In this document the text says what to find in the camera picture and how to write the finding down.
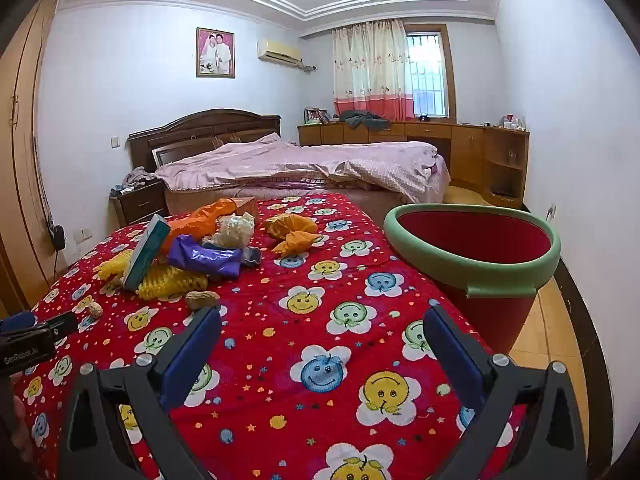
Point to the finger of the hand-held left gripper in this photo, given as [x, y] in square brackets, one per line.
[30, 350]

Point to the small white containers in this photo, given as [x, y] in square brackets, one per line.
[512, 122]

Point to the black plug adapter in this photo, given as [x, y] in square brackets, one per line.
[58, 237]

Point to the yellow orange knotted bag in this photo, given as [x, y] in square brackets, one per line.
[295, 235]

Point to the wooden corner shelf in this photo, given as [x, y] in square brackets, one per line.
[505, 140]

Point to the purple plastic bag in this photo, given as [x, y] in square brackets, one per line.
[200, 255]

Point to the brown skirted bed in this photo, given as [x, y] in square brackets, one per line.
[300, 192]

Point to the pale crumpled clothes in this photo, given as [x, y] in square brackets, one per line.
[137, 177]

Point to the white double wall socket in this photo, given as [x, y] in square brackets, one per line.
[82, 233]

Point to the long wooden desk cabinet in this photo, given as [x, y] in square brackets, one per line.
[385, 132]

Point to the grey wrapper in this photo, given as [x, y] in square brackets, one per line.
[251, 256]

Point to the red smiley flower blanket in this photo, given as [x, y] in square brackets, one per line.
[300, 340]

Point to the white single wall socket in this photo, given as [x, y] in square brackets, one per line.
[552, 212]

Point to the pink quilt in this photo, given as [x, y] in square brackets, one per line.
[300, 160]

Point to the wooden wardrobe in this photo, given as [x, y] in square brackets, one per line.
[25, 135]

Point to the white air conditioner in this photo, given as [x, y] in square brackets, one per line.
[280, 51]

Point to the teal cardboard box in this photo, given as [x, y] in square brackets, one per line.
[147, 252]

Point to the peanut in shell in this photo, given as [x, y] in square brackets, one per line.
[202, 300]
[92, 308]

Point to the orange plastic bag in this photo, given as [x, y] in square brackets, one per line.
[200, 220]

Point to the brown cardboard box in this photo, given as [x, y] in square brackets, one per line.
[247, 206]

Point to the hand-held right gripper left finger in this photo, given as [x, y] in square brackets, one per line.
[192, 352]

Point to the dark grey clothes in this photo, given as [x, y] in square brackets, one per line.
[365, 120]

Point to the white foam wrap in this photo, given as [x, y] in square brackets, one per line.
[232, 230]

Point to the yellow foam fruit net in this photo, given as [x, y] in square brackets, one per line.
[165, 282]
[112, 265]

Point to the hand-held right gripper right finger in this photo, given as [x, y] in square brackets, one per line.
[452, 355]

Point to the cream and red curtain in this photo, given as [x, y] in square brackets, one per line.
[370, 65]

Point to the dark wooden headboard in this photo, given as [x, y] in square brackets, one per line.
[200, 127]

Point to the dark wooden nightstand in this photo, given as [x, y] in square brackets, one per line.
[142, 202]

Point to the red bin with green rim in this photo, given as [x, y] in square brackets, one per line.
[470, 245]

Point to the framed wall photo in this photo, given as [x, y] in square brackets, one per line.
[215, 52]

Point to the barred window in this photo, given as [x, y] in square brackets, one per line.
[426, 75]

